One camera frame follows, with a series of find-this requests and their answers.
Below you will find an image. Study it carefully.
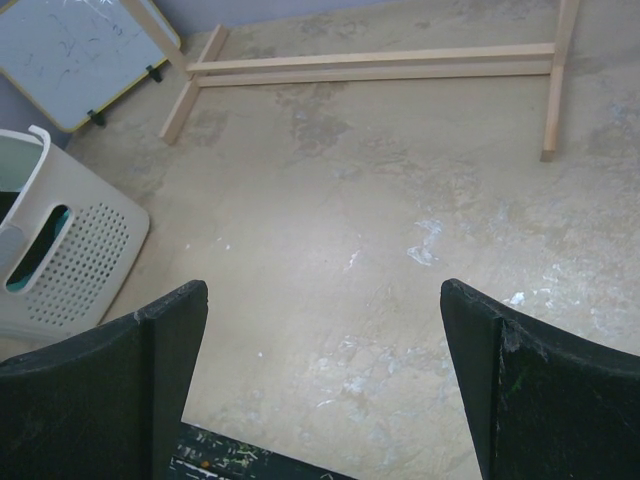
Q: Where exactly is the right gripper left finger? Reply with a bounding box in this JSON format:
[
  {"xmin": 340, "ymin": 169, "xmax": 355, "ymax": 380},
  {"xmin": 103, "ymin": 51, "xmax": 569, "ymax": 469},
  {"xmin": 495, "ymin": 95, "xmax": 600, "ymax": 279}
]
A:
[{"xmin": 1, "ymin": 280, "xmax": 208, "ymax": 479}]

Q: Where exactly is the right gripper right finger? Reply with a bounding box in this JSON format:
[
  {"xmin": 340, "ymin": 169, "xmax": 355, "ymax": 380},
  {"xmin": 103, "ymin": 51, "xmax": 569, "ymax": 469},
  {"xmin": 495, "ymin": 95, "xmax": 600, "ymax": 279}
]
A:
[{"xmin": 440, "ymin": 279, "xmax": 639, "ymax": 479}]

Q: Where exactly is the teal t shirt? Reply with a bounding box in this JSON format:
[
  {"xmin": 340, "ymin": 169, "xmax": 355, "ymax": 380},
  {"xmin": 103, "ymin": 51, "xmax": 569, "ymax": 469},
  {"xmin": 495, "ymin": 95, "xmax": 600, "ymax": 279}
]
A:
[{"xmin": 4, "ymin": 208, "xmax": 71, "ymax": 292}]

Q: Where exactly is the cream plastic laundry basket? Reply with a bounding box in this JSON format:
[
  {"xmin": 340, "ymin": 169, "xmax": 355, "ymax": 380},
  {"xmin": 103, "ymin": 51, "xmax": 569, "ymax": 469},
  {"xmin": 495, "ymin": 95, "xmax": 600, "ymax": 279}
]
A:
[{"xmin": 1, "ymin": 125, "xmax": 150, "ymax": 342}]

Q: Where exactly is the wooden clothes rack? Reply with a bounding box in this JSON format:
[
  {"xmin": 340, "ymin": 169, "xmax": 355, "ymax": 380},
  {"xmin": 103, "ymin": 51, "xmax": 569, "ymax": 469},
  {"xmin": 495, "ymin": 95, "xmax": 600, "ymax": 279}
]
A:
[{"xmin": 123, "ymin": 1, "xmax": 580, "ymax": 162}]

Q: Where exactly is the small framed whiteboard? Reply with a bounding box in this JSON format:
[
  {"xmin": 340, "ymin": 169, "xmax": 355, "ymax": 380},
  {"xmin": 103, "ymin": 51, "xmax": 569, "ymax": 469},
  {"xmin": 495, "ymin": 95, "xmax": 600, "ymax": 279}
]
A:
[{"xmin": 1, "ymin": 0, "xmax": 166, "ymax": 132}]

